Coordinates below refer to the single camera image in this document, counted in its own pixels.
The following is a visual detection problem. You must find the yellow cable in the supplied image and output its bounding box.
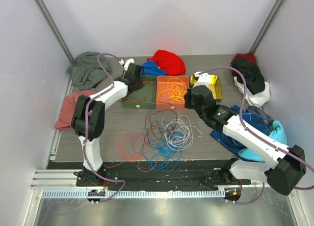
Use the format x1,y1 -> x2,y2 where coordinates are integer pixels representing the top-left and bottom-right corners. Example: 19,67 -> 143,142
166,82 -> 189,104

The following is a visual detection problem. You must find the pink cable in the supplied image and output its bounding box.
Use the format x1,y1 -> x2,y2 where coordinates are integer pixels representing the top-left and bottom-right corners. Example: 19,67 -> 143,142
102,159 -> 153,174

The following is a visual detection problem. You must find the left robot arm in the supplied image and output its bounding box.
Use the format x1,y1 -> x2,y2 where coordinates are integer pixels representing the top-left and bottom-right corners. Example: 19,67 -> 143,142
71,58 -> 144,187

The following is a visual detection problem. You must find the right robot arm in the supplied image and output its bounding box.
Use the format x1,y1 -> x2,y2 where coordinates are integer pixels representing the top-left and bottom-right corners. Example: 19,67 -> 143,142
184,85 -> 306,196

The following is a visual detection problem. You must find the green drawer box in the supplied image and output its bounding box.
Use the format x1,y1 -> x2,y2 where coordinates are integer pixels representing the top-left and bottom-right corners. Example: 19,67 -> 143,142
121,75 -> 157,110

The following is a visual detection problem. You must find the salmon drawer box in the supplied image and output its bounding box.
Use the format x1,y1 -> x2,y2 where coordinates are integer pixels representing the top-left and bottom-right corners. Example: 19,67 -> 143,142
156,76 -> 189,111

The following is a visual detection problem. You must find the black cloth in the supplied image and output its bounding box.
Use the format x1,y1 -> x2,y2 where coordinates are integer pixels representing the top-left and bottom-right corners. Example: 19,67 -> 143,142
231,57 -> 265,95

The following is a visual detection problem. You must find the blue plaid cloth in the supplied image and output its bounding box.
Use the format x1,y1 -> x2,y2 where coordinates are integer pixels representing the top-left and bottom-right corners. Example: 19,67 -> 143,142
210,110 -> 263,161

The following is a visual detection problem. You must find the white cloth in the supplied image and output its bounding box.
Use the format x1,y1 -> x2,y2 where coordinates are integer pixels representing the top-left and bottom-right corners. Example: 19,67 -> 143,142
245,80 -> 270,108

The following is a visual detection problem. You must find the grey denim cloth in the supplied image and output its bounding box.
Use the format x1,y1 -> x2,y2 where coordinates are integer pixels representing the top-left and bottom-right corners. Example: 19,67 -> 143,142
246,106 -> 274,125

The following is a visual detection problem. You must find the dark red cloth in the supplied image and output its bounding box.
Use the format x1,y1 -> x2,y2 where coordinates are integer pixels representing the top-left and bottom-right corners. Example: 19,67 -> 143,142
231,53 -> 257,65

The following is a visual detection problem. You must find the dusty pink cloth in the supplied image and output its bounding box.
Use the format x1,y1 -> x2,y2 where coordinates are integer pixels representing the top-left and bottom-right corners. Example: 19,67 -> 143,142
54,90 -> 96,130

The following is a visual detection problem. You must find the cyan cloth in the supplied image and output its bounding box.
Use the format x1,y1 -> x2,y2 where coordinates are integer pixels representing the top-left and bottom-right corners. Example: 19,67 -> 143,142
238,120 -> 288,162

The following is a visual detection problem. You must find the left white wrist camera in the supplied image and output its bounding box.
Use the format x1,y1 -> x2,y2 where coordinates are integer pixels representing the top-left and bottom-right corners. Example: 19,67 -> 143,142
119,58 -> 134,71

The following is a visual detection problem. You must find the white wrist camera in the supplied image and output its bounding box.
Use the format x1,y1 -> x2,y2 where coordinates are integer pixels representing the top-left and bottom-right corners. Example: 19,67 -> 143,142
119,58 -> 134,71
189,72 -> 211,88

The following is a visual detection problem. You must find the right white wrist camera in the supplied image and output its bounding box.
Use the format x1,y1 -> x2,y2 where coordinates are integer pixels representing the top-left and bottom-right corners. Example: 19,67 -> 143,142
189,72 -> 211,88

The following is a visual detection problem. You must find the black cable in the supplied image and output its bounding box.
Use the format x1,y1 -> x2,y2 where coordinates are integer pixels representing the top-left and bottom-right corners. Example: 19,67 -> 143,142
143,108 -> 179,144

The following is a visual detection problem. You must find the white cable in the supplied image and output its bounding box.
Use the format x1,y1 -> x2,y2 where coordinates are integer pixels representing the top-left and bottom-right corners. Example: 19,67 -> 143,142
163,114 -> 203,152

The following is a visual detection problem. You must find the blue cable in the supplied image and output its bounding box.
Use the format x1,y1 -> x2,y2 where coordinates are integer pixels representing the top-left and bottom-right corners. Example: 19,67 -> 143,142
144,117 -> 194,173

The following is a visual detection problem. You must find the orange cable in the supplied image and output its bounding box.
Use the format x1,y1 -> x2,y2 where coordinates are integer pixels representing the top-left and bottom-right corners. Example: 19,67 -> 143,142
116,130 -> 153,162

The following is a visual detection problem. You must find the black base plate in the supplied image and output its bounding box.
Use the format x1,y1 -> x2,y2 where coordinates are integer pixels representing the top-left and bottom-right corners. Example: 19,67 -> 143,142
48,158 -> 251,192

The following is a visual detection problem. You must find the slotted cable duct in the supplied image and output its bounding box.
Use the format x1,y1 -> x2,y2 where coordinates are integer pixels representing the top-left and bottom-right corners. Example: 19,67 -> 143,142
42,188 -> 225,199

